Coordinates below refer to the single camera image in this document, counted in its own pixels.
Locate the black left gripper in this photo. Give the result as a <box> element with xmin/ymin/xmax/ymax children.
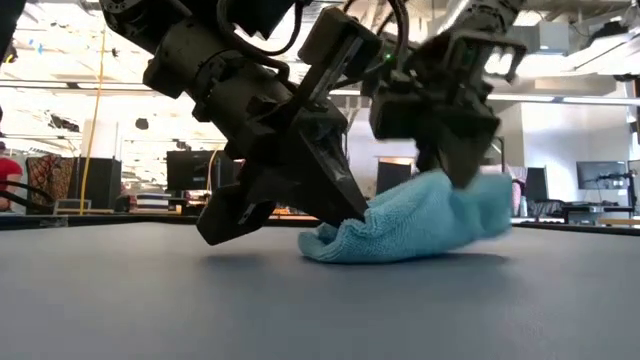
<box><xmin>191</xmin><ymin>63</ymin><xmax>370</xmax><ymax>227</ymax></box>

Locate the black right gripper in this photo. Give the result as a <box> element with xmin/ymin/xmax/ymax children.
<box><xmin>371</xmin><ymin>33</ymin><xmax>527</xmax><ymax>191</ymax></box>

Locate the light blue microfiber towel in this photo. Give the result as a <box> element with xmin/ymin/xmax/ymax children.
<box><xmin>298</xmin><ymin>169</ymin><xmax>515</xmax><ymax>265</ymax></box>

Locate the pink cloth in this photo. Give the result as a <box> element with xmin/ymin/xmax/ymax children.
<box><xmin>509</xmin><ymin>167</ymin><xmax>527</xmax><ymax>217</ymax></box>

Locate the black door panel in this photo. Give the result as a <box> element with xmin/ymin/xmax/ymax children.
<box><xmin>375</xmin><ymin>158</ymin><xmax>415</xmax><ymax>197</ymax></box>

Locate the black monitor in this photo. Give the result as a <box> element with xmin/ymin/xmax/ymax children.
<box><xmin>166</xmin><ymin>149</ymin><xmax>236</xmax><ymax>201</ymax></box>

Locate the long ceiling light strip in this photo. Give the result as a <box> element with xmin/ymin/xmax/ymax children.
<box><xmin>0</xmin><ymin>79</ymin><xmax>640</xmax><ymax>107</ymax></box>

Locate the brown patterned cloth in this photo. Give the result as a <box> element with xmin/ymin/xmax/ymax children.
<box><xmin>25</xmin><ymin>155</ymin><xmax>76</xmax><ymax>214</ymax></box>

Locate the black curved tube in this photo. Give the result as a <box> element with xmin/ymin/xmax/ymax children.
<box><xmin>0</xmin><ymin>179</ymin><xmax>56</xmax><ymax>210</ymax></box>

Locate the person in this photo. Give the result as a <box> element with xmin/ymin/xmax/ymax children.
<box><xmin>0</xmin><ymin>141</ymin><xmax>24</xmax><ymax>212</ymax></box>

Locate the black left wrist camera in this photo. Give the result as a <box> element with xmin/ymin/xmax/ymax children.
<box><xmin>196</xmin><ymin>183</ymin><xmax>277</xmax><ymax>247</ymax></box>

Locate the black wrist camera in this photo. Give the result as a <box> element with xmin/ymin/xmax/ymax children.
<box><xmin>196</xmin><ymin>183</ymin><xmax>277</xmax><ymax>247</ymax></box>
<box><xmin>298</xmin><ymin>5</ymin><xmax>385</xmax><ymax>109</ymax></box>

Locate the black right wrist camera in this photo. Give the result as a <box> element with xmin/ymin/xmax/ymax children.
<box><xmin>298</xmin><ymin>5</ymin><xmax>385</xmax><ymax>109</ymax></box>

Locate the wall-mounted screen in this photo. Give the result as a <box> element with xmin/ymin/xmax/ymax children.
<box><xmin>575</xmin><ymin>160</ymin><xmax>629</xmax><ymax>191</ymax></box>

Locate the black aluminium table frame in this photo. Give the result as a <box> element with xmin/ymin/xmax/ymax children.
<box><xmin>0</xmin><ymin>213</ymin><xmax>640</xmax><ymax>236</ymax></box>

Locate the yellow power cable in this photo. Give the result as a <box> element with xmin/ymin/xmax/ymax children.
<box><xmin>78</xmin><ymin>27</ymin><xmax>109</xmax><ymax>217</ymax></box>

